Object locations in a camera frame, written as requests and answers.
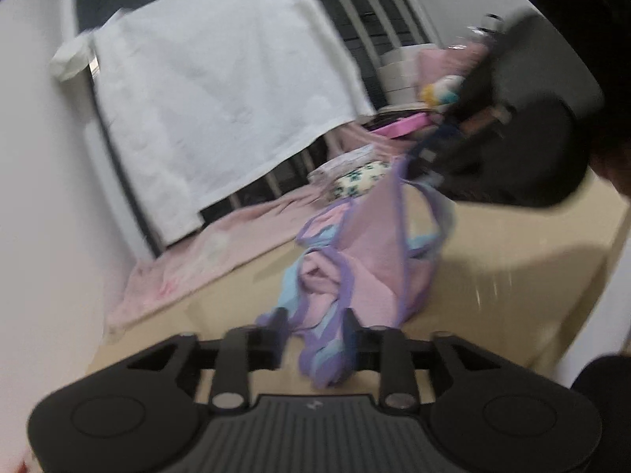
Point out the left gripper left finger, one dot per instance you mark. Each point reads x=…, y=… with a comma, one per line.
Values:
x=242, y=351

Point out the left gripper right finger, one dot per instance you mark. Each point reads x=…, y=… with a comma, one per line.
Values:
x=383, y=350

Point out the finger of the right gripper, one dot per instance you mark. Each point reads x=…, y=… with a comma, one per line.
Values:
x=437, y=169
x=449, y=134

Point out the pink blue purple garment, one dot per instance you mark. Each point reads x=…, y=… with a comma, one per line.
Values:
x=375, y=256

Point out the yellow white plush toy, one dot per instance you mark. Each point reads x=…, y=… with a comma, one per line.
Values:
x=444, y=91

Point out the pink plastic case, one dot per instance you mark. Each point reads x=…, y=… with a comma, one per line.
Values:
x=404, y=126

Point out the folded floral cream cloth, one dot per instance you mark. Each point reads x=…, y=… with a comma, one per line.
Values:
x=359, y=181

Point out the pink fluffy blanket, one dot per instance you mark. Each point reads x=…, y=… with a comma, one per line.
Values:
x=241, y=236

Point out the stacked white boxes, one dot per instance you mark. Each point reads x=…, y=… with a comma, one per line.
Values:
x=399, y=73

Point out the folded pink patterned cloth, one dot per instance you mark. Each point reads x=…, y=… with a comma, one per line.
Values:
x=327, y=173

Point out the metal bed rail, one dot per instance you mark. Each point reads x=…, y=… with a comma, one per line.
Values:
x=369, y=28

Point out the white towel on rail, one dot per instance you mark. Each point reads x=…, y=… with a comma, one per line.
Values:
x=203, y=97

